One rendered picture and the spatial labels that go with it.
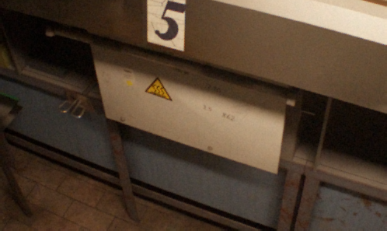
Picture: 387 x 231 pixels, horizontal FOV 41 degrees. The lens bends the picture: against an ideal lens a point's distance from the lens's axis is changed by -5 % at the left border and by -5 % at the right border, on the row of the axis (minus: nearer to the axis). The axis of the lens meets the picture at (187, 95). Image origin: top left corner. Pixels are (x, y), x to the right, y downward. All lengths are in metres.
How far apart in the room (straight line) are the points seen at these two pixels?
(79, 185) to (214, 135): 1.35
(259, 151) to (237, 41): 0.58
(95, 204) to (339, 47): 1.96
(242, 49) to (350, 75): 0.22
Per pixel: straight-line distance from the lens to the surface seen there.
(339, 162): 1.82
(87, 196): 2.81
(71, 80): 2.12
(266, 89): 1.25
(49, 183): 2.91
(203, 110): 1.57
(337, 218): 2.09
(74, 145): 2.52
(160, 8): 1.14
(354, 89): 1.07
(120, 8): 1.20
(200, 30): 1.12
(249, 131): 1.56
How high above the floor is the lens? 2.27
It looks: 45 degrees down
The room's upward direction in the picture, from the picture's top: 4 degrees counter-clockwise
